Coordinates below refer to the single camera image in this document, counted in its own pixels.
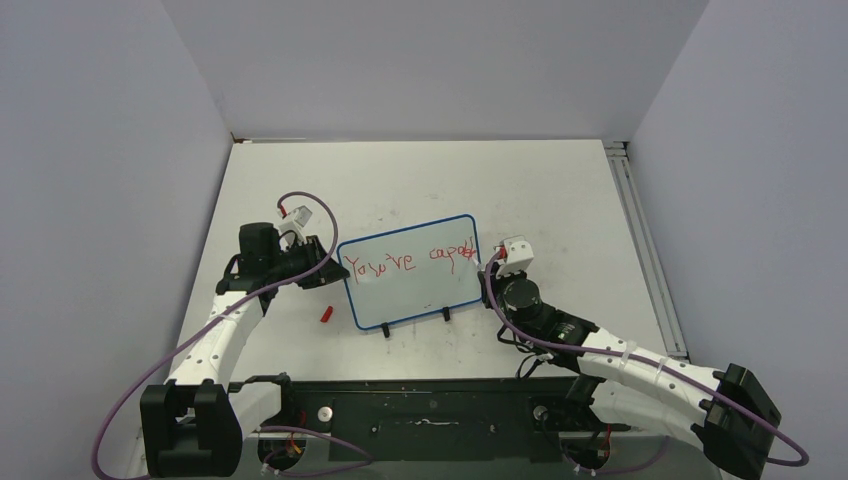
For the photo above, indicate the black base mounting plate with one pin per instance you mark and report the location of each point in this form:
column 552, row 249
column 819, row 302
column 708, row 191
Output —
column 442, row 420

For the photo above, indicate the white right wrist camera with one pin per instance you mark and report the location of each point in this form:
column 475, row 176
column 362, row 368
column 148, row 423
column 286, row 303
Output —
column 515, row 256

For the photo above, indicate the red marker cap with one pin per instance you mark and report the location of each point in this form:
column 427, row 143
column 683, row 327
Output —
column 327, row 314

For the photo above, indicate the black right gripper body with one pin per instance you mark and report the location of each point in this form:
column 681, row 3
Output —
column 497, row 285

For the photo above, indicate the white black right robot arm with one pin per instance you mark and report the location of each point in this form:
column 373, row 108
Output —
column 725, row 413

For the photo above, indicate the blue-framed whiteboard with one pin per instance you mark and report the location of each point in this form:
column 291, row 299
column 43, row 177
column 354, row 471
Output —
column 411, row 272

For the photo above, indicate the aluminium right side rail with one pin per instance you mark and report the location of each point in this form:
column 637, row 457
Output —
column 650, row 263

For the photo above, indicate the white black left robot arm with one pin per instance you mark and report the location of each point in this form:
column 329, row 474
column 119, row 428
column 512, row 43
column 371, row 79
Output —
column 242, row 299

